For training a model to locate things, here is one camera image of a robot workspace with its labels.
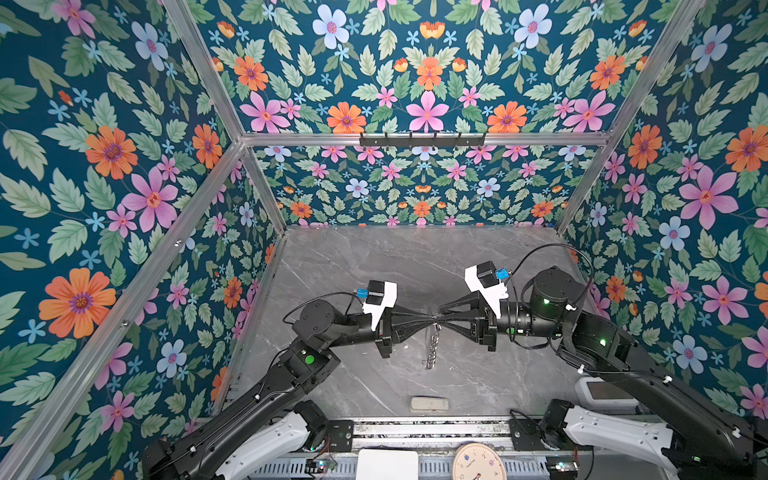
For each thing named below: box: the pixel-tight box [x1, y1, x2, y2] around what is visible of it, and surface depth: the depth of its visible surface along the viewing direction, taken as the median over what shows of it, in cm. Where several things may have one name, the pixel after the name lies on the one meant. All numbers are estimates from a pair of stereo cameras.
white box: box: [356, 449, 420, 480], surface depth 68 cm
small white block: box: [410, 396, 449, 413], surface depth 78 cm
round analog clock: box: [452, 442, 508, 480], surface depth 69 cm
